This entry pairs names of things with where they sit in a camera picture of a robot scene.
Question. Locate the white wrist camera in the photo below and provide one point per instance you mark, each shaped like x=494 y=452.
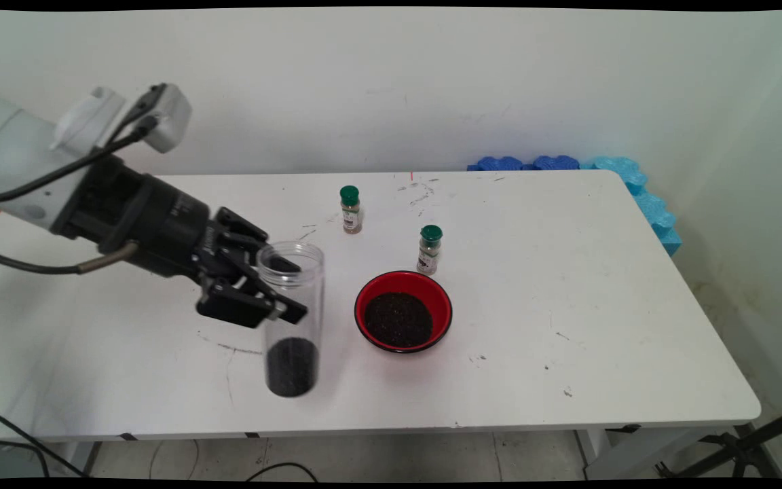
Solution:
x=170 y=115

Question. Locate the dark blue foam piece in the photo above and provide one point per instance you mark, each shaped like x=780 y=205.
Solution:
x=496 y=164
x=555 y=162

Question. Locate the clear plastic jar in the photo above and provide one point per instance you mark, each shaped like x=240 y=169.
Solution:
x=303 y=292

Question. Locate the green cap spice bottle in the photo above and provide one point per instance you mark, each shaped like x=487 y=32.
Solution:
x=351 y=214
x=429 y=251

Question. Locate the light blue foam strip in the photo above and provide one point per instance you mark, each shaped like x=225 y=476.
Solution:
x=652 y=207

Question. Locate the black tripod stand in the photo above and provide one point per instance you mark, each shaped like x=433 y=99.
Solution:
x=737 y=448

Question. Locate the white table leg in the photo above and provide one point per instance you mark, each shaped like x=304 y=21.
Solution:
x=608 y=462

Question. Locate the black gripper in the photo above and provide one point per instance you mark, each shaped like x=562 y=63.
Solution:
x=153 y=224

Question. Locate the red bowl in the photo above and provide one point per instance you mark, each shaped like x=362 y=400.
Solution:
x=432 y=299

